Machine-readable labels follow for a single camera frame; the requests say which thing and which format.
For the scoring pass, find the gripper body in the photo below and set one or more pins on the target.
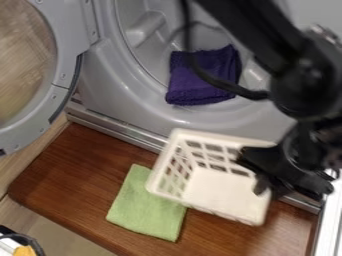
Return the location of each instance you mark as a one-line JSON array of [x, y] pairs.
[[289, 166]]

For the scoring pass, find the purple cloth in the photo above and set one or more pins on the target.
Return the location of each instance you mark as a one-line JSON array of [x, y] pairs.
[[202, 78]]

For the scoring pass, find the washing machine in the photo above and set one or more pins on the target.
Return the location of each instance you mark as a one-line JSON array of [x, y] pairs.
[[133, 66]]

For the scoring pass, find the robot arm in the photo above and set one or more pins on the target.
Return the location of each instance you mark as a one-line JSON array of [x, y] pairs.
[[307, 76]]

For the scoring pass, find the white plastic basket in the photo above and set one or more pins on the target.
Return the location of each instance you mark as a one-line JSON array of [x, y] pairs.
[[209, 176]]

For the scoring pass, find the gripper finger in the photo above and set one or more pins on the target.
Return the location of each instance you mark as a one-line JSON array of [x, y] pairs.
[[262, 185]]

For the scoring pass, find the green cloth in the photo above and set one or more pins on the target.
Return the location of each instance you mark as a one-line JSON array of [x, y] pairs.
[[144, 205]]

